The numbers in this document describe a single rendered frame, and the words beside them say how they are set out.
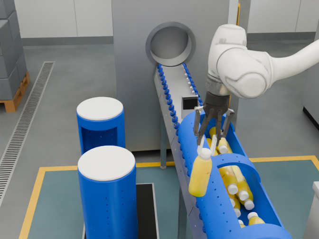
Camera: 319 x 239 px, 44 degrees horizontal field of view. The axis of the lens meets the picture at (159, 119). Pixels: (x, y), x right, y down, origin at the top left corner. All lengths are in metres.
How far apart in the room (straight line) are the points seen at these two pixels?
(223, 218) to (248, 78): 0.61
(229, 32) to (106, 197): 1.07
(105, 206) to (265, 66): 1.17
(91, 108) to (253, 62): 1.54
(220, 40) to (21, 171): 2.85
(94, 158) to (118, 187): 0.21
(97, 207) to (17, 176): 1.82
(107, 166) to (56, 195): 1.53
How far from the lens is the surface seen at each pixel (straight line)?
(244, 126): 4.30
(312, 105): 4.47
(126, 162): 1.96
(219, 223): 1.47
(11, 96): 4.65
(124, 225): 2.09
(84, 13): 6.29
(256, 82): 1.03
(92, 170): 1.93
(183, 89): 2.89
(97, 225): 2.08
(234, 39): 1.18
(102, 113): 2.38
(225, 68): 1.08
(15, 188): 3.59
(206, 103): 1.28
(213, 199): 1.54
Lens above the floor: 2.21
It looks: 31 degrees down
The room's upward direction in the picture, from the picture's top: straight up
